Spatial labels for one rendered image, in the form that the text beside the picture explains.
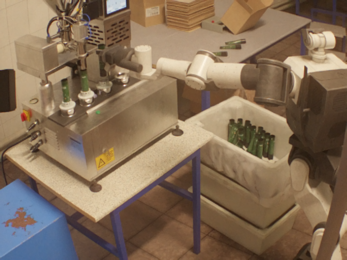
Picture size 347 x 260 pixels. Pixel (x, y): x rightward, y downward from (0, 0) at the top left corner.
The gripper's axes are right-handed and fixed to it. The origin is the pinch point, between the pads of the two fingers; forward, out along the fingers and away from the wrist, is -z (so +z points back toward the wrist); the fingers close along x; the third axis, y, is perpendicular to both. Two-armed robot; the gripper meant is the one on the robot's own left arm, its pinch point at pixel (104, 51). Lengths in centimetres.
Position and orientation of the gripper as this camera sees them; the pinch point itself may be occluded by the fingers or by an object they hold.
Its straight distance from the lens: 206.5
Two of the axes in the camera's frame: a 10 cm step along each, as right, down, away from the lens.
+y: 0.3, 8.5, 5.2
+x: -6.3, 4.2, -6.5
